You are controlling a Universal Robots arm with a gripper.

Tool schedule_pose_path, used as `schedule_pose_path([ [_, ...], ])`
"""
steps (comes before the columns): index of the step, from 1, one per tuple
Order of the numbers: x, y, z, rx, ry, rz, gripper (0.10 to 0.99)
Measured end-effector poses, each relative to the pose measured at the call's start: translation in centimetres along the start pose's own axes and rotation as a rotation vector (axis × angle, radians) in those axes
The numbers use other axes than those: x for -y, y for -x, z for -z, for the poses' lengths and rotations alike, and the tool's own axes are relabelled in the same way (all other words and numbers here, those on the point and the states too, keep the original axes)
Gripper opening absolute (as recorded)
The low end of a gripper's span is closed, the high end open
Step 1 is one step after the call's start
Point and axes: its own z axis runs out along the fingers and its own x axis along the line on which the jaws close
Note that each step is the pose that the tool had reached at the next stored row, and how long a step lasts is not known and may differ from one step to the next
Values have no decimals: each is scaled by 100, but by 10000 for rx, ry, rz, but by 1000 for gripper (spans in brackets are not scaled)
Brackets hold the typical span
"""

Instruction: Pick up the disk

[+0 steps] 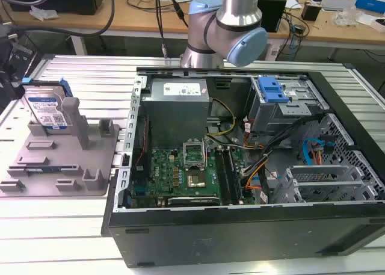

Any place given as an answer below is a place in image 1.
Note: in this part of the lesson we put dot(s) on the blue drive latch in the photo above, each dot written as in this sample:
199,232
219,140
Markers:
272,90

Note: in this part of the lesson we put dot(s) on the blue white carton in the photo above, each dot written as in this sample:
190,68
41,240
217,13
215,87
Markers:
370,1

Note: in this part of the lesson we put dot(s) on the hard disk in blue carrier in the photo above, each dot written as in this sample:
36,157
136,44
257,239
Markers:
45,106

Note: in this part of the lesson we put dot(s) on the grey metal drive cage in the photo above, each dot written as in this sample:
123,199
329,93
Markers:
279,106

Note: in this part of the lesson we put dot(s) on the clear plastic bag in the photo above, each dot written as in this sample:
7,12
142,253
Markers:
347,16

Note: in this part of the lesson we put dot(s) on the grey power supply unit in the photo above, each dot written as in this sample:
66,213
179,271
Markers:
176,106

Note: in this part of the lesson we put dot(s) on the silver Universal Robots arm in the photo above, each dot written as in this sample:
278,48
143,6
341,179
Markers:
228,25

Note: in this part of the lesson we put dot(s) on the grey parts rack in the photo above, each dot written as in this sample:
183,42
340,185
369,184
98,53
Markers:
60,163

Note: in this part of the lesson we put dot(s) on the RAM stick on rack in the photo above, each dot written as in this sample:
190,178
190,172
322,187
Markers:
42,168

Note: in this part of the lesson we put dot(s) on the black box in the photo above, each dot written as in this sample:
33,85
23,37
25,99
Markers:
311,11

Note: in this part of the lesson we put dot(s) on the wooden desk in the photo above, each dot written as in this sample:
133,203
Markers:
150,16

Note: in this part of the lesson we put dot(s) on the CPU socket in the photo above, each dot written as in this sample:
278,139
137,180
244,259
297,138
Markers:
196,180

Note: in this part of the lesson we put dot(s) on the black equipment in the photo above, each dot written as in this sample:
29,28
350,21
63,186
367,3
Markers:
13,61

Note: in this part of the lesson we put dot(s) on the black computer tower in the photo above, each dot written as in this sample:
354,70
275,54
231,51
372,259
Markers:
272,10

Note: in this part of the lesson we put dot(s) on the grey disk bay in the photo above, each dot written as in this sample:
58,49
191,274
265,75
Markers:
319,181

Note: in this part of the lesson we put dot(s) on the black open PC case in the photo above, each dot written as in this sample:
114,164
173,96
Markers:
240,221

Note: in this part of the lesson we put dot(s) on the green motherboard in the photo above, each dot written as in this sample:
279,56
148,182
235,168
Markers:
192,175

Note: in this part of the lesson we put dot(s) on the graphics card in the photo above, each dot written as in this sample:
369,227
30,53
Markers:
194,201

